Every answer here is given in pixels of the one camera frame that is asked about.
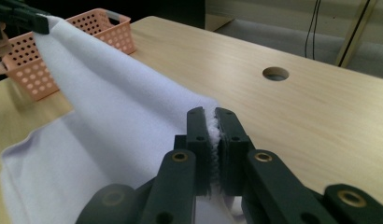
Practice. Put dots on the white printed cloth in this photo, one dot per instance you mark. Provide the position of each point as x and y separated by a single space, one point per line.
111 130

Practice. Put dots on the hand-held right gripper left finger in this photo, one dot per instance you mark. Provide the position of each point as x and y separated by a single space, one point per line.
197 149

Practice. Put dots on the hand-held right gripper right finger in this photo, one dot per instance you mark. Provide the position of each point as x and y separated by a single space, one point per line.
231 146

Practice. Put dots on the pink plastic basket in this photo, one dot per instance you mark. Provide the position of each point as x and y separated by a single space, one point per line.
27 68

